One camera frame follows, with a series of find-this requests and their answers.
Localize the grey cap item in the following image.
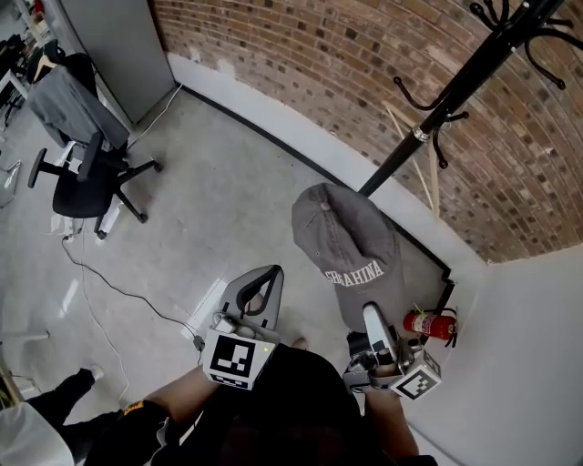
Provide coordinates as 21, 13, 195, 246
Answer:
291, 182, 407, 334

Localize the white cloth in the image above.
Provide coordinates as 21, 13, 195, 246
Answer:
0, 400, 75, 466

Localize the white wall cable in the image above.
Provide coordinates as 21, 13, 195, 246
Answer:
130, 83, 184, 134

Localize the white table leg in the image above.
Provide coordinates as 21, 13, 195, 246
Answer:
0, 330, 50, 348

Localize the person's right forearm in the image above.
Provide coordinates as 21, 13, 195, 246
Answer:
361, 388, 421, 460

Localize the black office chair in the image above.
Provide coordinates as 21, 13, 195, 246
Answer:
26, 52, 164, 241

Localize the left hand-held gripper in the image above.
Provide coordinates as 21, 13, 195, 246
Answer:
202, 265, 285, 393

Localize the black coat stand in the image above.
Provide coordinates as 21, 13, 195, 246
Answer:
357, 0, 583, 198

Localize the wooden clothes hanger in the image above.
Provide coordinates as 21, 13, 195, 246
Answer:
32, 51, 60, 84

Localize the white table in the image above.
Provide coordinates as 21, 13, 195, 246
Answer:
0, 67, 29, 129

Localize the black floor cable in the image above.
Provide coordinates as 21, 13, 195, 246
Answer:
60, 230, 205, 347

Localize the person's black top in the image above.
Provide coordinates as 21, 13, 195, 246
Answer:
84, 343, 439, 466

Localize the person's black trouser leg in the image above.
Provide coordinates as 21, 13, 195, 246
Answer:
25, 366, 97, 431

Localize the grey metal cabinet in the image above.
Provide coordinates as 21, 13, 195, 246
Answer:
57, 0, 178, 127

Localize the grey garment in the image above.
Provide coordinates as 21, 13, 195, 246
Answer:
27, 66, 131, 150

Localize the red fire extinguisher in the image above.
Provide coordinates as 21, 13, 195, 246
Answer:
402, 306, 459, 350

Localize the person's left forearm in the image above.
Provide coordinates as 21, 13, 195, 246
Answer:
144, 363, 222, 439

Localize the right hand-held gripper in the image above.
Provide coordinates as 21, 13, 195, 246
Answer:
343, 303, 444, 402

